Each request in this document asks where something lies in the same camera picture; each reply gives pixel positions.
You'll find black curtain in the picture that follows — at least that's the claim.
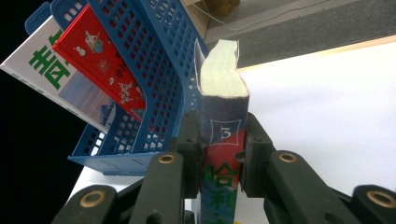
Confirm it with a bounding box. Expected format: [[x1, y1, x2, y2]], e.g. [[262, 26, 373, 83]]
[[0, 0, 89, 224]]

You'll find red cartoon book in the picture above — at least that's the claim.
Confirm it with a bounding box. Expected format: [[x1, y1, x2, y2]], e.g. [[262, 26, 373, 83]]
[[50, 4, 148, 122]]

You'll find blue plastic file rack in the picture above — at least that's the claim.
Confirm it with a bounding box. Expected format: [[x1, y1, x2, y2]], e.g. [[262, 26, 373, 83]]
[[24, 0, 210, 177]]

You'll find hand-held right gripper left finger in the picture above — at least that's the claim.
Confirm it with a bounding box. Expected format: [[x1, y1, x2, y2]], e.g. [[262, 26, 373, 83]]
[[168, 109, 204, 200]]

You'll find beige wooden desk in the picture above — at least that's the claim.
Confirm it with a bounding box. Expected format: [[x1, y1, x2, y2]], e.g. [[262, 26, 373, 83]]
[[181, 0, 241, 40]]

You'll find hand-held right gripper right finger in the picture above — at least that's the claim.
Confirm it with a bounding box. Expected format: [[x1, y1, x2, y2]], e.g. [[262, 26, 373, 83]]
[[238, 111, 277, 199]]

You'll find white paperback magazine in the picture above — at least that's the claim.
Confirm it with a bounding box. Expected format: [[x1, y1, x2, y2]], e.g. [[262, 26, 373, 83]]
[[0, 15, 117, 134]]

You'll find thin white cable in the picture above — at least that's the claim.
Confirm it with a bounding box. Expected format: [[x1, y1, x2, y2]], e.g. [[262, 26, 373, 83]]
[[193, 0, 332, 32]]

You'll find teal illustrated book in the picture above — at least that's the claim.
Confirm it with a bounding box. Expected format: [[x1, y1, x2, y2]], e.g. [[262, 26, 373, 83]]
[[193, 38, 251, 224]]

